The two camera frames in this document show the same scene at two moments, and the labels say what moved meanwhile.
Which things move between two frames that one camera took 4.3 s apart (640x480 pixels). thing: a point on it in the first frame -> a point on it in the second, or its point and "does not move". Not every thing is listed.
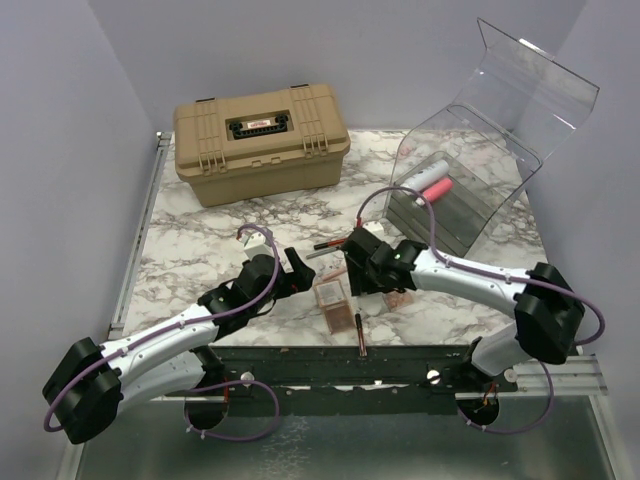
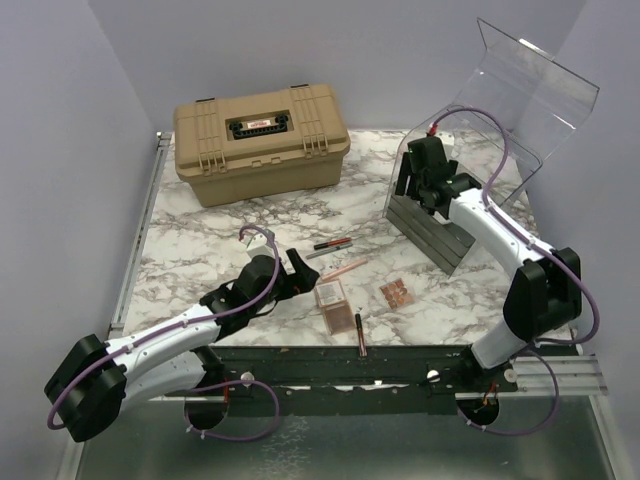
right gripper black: x=358 y=283 -> x=406 y=172
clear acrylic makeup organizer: x=474 y=158 does not move
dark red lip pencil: x=361 y=340 does not move
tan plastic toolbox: x=260 y=145 does not move
